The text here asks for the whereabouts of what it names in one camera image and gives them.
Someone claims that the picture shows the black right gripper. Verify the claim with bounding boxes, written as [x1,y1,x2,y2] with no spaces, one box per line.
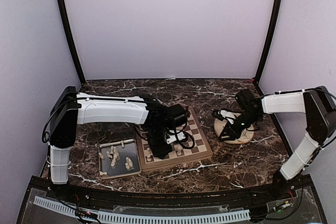
[219,110,262,141]

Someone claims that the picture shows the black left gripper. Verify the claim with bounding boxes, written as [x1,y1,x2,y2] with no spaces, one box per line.
[146,126,173,159]

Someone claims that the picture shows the white chess king piece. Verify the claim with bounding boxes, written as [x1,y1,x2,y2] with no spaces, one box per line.
[176,145,183,157]

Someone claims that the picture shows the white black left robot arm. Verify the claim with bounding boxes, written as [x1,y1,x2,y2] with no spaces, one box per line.
[41,86,188,201]

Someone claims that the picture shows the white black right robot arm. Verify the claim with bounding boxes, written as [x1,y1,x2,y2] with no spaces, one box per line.
[212,86,335,200]

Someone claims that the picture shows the wooden chess board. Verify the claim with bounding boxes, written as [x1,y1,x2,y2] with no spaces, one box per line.
[136,107,213,172]

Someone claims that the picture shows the dark chess pieces row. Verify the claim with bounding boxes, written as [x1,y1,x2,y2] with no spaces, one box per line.
[185,106,191,118]

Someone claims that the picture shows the white chess pieces in tray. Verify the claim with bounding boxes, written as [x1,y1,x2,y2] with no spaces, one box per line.
[99,141,135,177]

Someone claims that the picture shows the round bird pattern plate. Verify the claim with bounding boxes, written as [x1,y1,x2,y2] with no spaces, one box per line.
[212,110,257,145]

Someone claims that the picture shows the metal tray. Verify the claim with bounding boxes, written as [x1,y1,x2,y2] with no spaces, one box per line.
[98,137,142,180]

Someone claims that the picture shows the white perforated cable duct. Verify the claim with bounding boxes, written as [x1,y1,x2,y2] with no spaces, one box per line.
[33,196,250,223]

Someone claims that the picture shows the black front rail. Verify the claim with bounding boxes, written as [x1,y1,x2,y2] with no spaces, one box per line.
[26,175,313,209]

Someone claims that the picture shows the black right frame post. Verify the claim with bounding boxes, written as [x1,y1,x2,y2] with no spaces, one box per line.
[254,0,282,86]

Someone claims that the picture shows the black frame post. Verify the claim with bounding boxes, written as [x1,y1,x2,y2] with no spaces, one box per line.
[254,0,282,86]
[57,0,86,84]

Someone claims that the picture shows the black left frame post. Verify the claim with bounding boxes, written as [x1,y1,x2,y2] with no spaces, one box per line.
[57,0,86,84]

